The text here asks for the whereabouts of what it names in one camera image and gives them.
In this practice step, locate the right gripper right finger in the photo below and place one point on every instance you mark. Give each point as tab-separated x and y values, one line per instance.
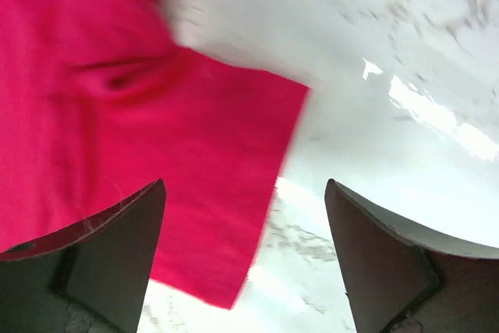
401	276

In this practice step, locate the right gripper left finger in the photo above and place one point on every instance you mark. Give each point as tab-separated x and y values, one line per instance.
90	276

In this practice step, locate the red t shirt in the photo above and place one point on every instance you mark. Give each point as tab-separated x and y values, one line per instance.
98	100

